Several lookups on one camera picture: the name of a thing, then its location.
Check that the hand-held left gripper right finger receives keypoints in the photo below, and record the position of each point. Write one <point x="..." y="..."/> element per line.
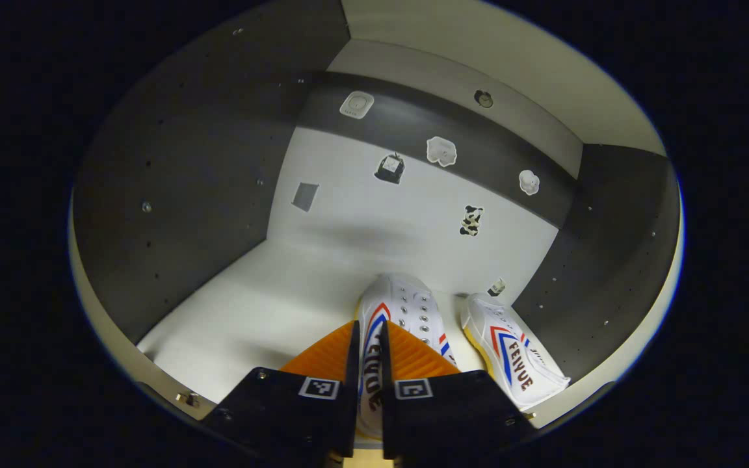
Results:
<point x="386" y="403"/>

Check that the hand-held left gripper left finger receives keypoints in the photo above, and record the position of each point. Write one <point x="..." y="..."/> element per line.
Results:
<point x="352" y="377"/>

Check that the white canvas shoe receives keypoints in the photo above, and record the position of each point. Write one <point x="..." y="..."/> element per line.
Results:
<point x="517" y="364"/>
<point x="407" y="312"/>

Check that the white shoe cabinet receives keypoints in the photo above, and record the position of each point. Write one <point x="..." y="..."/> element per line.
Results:
<point x="361" y="247"/>

